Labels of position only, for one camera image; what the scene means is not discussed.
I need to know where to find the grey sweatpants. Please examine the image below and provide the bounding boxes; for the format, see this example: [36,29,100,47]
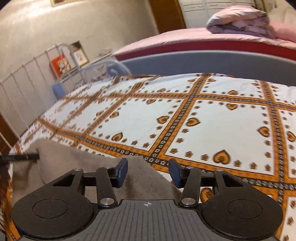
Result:
[10,138,182,207]

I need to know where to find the orange heart patterned bedsheet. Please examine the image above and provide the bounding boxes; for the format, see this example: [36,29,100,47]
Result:
[10,73,295,240]

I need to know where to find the blue box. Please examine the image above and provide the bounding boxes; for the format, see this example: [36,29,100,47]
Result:
[52,82,66,100]

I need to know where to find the red cartoon box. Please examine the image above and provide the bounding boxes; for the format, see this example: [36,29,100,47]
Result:
[49,54,71,79]

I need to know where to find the framed picture on cabinet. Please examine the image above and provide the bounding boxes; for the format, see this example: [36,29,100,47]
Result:
[70,41,89,67]

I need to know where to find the large pink bed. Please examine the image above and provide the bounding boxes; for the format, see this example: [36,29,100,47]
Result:
[112,28,295,85]

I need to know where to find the brown wooden door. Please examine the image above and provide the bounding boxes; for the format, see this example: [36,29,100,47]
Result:
[149,0,186,33]

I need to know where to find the white sliding wardrobe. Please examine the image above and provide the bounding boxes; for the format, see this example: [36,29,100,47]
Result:
[179,0,266,28]

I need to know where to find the folded pink quilt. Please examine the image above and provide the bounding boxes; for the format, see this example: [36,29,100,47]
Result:
[206,6,275,39]

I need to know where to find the pink pillow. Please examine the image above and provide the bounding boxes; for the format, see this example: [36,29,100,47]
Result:
[270,22,296,43]

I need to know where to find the white metal daybed frame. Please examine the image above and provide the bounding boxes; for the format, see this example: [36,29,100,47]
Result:
[1,43,131,154]

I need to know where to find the wall wedding photo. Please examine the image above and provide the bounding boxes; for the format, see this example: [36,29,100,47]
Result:
[50,0,75,7]

